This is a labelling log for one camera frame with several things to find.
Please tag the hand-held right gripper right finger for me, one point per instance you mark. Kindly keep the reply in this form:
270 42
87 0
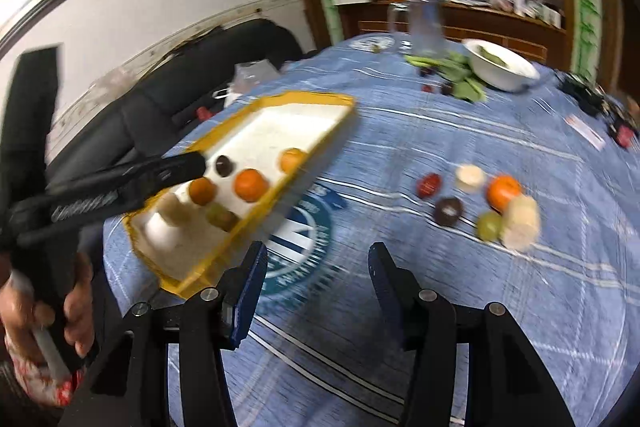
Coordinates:
387 282

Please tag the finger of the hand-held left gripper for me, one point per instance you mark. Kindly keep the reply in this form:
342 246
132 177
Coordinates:
180 167

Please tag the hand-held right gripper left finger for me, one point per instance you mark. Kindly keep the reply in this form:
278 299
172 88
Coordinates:
247 292

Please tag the small orange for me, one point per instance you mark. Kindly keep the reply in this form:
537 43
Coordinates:
202 191
292 160

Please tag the small dark round fruit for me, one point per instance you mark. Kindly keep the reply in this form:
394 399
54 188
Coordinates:
224 165

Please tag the green brown kiwi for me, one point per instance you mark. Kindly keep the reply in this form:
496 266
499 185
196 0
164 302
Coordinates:
223 218

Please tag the medium orange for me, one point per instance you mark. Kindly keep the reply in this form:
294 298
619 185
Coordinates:
250 185

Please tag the dark brown round fruit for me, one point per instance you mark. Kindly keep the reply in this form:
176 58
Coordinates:
447 212

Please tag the red date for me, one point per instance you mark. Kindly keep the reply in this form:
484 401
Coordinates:
429 185

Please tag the yellow rimmed white tray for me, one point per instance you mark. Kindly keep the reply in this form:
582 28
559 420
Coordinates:
280 127

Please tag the green round fruit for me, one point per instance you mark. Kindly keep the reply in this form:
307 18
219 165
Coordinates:
489 226

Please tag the white round fruit slice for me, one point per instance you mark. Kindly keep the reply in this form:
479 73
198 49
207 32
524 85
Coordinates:
470 178

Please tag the beige sugarcane piece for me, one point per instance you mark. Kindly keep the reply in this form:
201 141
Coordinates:
520 223

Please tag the large orange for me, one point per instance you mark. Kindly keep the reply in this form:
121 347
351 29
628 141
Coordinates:
504 193

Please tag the person's left hand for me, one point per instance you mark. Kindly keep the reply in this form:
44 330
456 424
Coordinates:
77 312

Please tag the small red object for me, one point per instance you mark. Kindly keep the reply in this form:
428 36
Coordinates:
204 113

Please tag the black sofa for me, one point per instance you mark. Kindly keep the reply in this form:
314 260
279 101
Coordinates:
150 97

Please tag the white plastic bag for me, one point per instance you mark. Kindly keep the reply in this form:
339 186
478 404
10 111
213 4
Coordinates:
250 77

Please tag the single purple grape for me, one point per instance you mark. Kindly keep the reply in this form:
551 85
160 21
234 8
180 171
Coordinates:
427 88

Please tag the dark grape bunch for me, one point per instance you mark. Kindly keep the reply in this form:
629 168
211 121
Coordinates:
445 89

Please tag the loose green leaves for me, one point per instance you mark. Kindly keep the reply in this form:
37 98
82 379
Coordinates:
460 79

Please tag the white bowl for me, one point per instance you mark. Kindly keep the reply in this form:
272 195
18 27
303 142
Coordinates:
495 74

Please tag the white paper card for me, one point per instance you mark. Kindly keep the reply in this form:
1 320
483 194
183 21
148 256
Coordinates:
585 133

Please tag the green leaves in bowl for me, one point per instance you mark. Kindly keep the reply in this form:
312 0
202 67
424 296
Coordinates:
492 55

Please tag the clear glass pitcher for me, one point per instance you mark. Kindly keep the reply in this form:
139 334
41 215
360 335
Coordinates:
425 27

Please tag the wooden counter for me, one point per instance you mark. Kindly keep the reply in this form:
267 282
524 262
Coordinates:
475 24

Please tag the black electronic device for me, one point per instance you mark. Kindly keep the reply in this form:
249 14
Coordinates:
582 92

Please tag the red cylindrical device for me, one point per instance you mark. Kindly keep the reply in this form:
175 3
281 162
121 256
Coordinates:
625 134

